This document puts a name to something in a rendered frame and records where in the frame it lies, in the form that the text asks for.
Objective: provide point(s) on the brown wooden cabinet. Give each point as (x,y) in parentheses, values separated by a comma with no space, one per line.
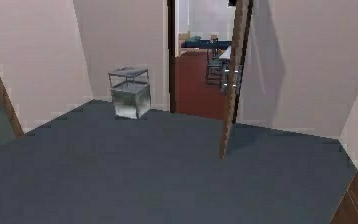
(353,196)

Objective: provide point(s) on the grey metal chair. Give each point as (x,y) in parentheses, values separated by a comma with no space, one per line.
(227,80)
(213,66)

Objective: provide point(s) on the brown wooden room door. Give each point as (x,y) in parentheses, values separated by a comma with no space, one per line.
(233,78)

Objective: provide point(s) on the blue bed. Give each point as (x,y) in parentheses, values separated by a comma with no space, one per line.
(203,42)

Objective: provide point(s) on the white table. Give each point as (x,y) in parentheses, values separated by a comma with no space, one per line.
(225,54)

